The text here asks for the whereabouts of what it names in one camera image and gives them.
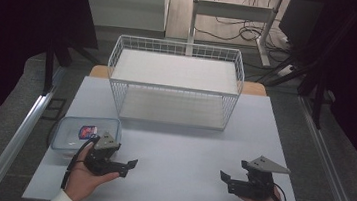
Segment blue and red snack packet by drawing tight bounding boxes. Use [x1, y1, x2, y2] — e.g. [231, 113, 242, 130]
[77, 123, 99, 142]

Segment aluminium rail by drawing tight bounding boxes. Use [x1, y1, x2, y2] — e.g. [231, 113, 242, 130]
[0, 61, 67, 201]
[287, 94, 357, 201]

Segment white power strip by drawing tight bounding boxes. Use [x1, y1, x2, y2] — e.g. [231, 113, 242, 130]
[276, 63, 297, 80]

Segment person's left hand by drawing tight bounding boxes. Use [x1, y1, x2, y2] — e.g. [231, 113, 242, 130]
[62, 138, 124, 201]

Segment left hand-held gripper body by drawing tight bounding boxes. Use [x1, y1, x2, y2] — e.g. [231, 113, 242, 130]
[82, 128, 134, 180]

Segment wooden table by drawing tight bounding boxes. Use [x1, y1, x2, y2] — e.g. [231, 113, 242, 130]
[87, 63, 269, 98]

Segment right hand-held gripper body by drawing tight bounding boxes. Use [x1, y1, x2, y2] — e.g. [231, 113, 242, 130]
[226, 151, 293, 201]

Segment black stand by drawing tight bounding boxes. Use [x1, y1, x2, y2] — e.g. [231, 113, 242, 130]
[292, 59, 339, 132]
[40, 32, 76, 100]

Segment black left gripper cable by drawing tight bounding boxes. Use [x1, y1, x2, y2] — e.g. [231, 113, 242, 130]
[60, 132, 101, 193]

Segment white cabinet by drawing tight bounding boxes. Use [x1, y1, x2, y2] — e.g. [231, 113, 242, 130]
[77, 0, 171, 35]

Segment clear plastic container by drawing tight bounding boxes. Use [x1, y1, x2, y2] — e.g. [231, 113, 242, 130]
[49, 112, 124, 160]

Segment white metal desk frame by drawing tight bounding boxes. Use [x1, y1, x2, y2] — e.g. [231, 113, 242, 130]
[184, 0, 285, 69]

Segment white wire shelf rack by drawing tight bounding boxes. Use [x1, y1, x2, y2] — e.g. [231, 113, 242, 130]
[101, 33, 249, 134]

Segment black floor cables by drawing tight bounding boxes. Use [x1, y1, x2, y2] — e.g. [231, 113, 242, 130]
[190, 0, 299, 65]

